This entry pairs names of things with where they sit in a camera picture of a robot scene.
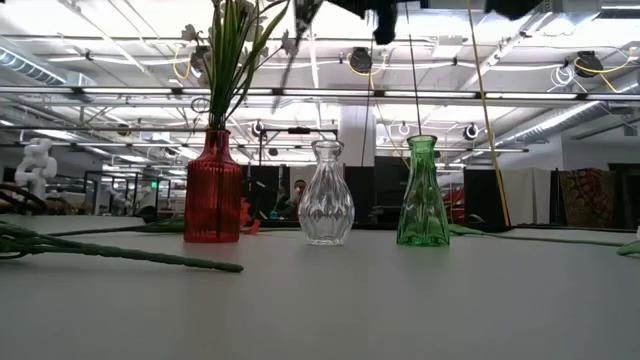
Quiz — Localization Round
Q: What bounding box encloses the black hanging cable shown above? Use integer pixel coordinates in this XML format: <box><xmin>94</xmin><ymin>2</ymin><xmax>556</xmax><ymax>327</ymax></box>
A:
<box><xmin>403</xmin><ymin>0</ymin><xmax>424</xmax><ymax>137</ymax></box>

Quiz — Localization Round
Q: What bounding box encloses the patterned hanging rug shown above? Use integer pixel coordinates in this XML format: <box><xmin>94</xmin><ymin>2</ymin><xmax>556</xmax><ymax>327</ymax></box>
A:
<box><xmin>558</xmin><ymin>167</ymin><xmax>617</xmax><ymax>229</ymax></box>

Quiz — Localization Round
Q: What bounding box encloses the black metal frame stand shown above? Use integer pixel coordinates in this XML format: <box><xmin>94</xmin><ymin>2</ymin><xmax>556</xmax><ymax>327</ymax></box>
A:
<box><xmin>257</xmin><ymin>127</ymin><xmax>340</xmax><ymax>221</ymax></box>

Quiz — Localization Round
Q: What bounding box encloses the green glass vase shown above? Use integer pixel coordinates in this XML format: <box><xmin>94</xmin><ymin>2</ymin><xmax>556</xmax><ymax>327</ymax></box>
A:
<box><xmin>396</xmin><ymin>134</ymin><xmax>451</xmax><ymax>247</ymax></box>

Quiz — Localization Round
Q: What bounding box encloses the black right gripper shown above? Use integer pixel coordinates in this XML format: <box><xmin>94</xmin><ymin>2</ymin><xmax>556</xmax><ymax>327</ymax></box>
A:
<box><xmin>327</xmin><ymin>0</ymin><xmax>431</xmax><ymax>46</ymax></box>

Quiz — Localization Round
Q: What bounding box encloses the yellow hanging cable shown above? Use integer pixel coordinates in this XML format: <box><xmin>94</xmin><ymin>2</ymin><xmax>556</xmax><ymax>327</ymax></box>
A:
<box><xmin>465</xmin><ymin>0</ymin><xmax>512</xmax><ymax>227</ymax></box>

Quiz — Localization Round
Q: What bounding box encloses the black partition panel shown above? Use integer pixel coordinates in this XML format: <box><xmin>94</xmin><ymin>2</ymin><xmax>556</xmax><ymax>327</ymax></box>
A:
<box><xmin>462</xmin><ymin>168</ymin><xmax>505</xmax><ymax>227</ymax></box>

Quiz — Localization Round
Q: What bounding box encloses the red ribbed glass vase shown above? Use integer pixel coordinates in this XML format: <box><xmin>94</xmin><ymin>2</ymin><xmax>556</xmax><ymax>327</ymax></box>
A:
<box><xmin>183</xmin><ymin>128</ymin><xmax>245</xmax><ymax>245</ymax></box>

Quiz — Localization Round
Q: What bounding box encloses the black metal cage frame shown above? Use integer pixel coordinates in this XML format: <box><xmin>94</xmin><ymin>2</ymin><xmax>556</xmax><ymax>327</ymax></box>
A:
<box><xmin>82</xmin><ymin>170</ymin><xmax>174</xmax><ymax>217</ymax></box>

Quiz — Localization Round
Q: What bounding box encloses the pale pink blossom bunch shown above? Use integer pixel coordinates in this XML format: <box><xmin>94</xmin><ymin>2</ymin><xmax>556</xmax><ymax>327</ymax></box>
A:
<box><xmin>179</xmin><ymin>0</ymin><xmax>302</xmax><ymax>131</ymax></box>

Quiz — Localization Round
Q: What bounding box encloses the white hanging cloth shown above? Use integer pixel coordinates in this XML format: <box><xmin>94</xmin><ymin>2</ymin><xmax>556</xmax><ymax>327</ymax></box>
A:
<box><xmin>501</xmin><ymin>167</ymin><xmax>555</xmax><ymax>226</ymax></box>

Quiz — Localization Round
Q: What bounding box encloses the clear glass vase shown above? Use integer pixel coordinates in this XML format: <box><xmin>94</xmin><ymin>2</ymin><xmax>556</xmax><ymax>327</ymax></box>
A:
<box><xmin>298</xmin><ymin>139</ymin><xmax>356</xmax><ymax>247</ymax></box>

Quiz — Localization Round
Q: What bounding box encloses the red equipment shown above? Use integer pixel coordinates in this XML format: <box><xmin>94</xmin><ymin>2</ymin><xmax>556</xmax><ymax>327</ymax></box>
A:
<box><xmin>442</xmin><ymin>187</ymin><xmax>466</xmax><ymax>226</ymax></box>

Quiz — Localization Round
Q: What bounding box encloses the white building column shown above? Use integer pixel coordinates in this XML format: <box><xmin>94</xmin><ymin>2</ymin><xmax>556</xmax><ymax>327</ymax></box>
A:
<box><xmin>338</xmin><ymin>104</ymin><xmax>377</xmax><ymax>169</ymax></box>

